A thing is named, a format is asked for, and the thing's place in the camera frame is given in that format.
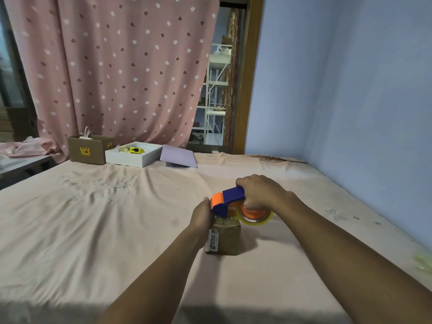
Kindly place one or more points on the person's left hand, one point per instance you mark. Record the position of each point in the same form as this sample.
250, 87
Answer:
200, 215

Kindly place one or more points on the person's right hand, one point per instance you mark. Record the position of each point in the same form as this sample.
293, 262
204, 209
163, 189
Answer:
261, 194

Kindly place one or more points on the person's left fingers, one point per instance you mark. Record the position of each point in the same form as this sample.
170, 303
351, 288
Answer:
209, 212

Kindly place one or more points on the person's right fingers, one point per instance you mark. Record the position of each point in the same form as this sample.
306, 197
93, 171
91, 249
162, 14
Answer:
243, 190

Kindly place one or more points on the blue orange tape dispenser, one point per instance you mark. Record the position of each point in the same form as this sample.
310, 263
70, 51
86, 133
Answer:
226, 199

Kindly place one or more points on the small brown cardboard box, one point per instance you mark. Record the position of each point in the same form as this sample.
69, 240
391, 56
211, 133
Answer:
225, 237

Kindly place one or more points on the person's left forearm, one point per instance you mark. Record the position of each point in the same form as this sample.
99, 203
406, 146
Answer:
158, 281

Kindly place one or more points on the person's right forearm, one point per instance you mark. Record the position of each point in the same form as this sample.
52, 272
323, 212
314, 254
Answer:
347, 263

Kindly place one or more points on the clear packing tape roll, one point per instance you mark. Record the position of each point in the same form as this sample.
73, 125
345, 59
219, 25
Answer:
254, 217

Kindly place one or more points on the pink bed sheet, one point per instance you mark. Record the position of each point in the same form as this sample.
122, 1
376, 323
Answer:
175, 239

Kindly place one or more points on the lilac box lid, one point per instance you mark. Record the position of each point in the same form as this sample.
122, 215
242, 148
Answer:
179, 156

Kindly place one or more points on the white shallow box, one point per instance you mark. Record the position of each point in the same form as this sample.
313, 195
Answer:
133, 154

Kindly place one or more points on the yellow utility knife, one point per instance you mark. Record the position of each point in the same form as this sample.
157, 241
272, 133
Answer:
134, 150

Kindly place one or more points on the white metal shelf rack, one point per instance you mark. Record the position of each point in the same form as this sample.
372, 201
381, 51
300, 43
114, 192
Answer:
216, 94

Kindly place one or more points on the open brown cardboard box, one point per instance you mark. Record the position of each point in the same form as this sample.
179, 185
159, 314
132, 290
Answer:
88, 149

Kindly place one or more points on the pink dotted curtain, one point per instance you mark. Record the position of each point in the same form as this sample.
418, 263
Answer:
118, 70

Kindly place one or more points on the pink crumpled cloth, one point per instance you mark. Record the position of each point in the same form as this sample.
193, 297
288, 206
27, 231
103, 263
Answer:
27, 147

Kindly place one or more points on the grey side table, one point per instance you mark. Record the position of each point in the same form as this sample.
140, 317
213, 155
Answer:
20, 167

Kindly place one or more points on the wooden door frame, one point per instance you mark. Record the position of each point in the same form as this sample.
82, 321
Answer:
248, 74

